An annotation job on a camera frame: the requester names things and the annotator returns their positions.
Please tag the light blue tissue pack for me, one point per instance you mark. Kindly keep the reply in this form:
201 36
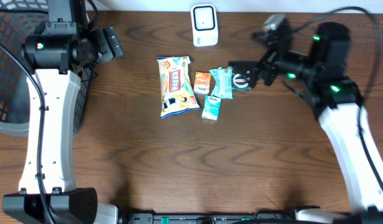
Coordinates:
211 108

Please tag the large yellow snack bag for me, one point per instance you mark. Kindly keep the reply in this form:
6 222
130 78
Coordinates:
177 95

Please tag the grey plastic mesh basket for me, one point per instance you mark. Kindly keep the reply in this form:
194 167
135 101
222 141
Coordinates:
18 20

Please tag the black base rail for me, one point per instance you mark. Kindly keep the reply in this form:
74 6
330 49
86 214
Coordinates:
225 218

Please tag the small orange carton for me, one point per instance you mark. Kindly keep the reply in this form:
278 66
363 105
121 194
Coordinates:
202 83

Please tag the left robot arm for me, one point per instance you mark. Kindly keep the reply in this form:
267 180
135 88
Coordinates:
54 62

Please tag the teal snack packet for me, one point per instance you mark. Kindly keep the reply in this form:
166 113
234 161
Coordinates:
223 82

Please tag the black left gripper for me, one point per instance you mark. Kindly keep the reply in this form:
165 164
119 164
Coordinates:
107 45

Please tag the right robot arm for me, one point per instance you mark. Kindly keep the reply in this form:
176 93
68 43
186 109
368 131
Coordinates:
337 104

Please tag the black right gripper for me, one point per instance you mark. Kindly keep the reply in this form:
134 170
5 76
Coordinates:
268 56

